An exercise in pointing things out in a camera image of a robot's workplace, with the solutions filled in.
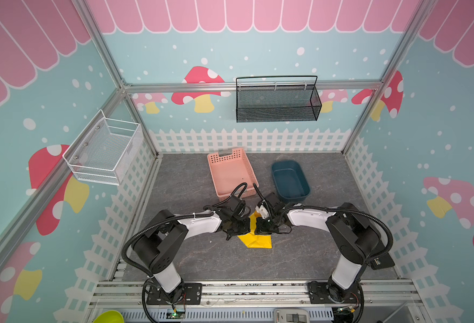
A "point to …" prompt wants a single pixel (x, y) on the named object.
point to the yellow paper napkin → (252, 240)
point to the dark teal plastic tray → (291, 182)
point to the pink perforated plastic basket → (229, 171)
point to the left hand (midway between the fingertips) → (249, 233)
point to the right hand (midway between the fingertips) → (253, 232)
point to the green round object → (110, 316)
